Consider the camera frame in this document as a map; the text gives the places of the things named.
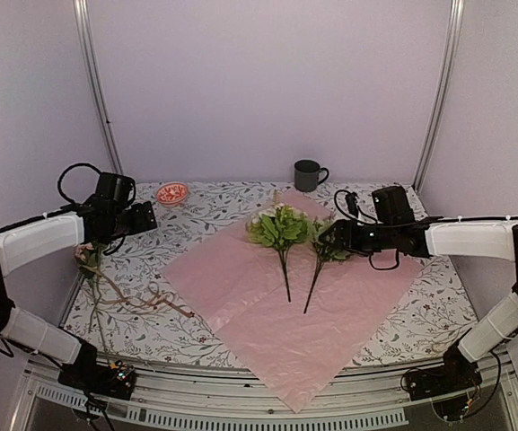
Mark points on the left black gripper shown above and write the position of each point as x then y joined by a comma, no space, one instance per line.
145,219

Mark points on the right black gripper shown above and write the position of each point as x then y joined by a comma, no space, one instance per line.
350,241

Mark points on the lilac white flower bouquet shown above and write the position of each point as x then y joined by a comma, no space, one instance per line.
323,249

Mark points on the red patterned ceramic bowl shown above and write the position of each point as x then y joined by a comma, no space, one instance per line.
172,193

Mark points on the green white flower sprig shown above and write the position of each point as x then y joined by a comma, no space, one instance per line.
279,227

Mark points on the dark grey metal mug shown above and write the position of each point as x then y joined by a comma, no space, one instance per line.
308,175

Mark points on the purple pink wrapping paper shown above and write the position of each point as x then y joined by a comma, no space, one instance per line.
294,327

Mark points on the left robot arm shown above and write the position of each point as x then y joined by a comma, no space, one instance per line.
107,217

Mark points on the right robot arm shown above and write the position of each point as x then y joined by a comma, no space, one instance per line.
484,250

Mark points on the pink rose stem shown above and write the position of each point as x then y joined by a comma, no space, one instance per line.
88,260

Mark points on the beige raffia ribbon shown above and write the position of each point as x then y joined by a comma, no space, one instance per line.
140,303

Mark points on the right aluminium frame post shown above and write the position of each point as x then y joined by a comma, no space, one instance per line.
451,46

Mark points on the aluminium frame post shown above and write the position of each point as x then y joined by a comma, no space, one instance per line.
84,30
451,46

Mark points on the front aluminium rail base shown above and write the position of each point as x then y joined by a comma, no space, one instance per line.
183,397

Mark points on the left aluminium frame post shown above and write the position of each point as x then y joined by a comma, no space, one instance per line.
84,30

